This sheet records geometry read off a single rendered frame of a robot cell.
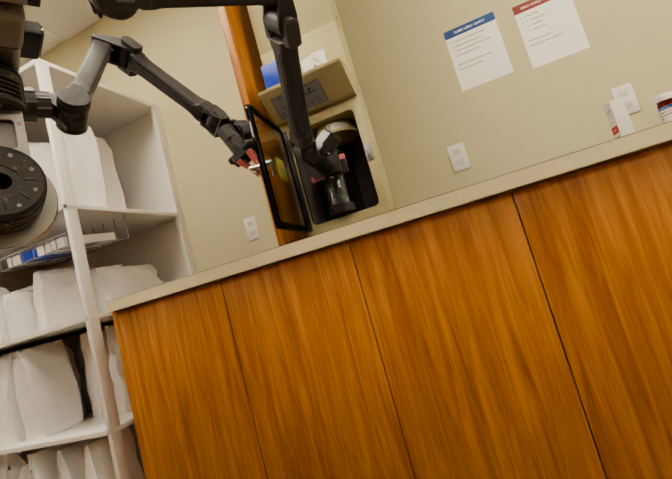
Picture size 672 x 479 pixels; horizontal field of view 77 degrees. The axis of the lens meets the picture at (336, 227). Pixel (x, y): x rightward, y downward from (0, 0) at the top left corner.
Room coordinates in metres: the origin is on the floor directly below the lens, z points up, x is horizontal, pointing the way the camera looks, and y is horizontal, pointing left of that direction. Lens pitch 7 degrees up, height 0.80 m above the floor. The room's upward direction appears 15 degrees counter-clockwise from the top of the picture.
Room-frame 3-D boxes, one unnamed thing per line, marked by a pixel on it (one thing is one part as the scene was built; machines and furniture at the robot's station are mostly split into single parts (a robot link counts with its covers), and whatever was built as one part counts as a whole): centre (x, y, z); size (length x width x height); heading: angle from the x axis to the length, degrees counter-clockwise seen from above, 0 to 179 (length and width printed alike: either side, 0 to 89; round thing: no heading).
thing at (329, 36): (1.61, -0.08, 1.33); 0.32 x 0.25 x 0.77; 72
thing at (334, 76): (1.43, -0.03, 1.46); 0.32 x 0.11 x 0.10; 72
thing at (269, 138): (1.37, 0.14, 1.19); 0.30 x 0.01 x 0.40; 168
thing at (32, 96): (1.04, 0.68, 1.45); 0.09 x 0.08 x 0.12; 41
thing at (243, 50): (1.71, 0.12, 1.64); 0.49 x 0.03 x 1.40; 162
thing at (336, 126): (1.58, -0.10, 1.34); 0.18 x 0.18 x 0.05
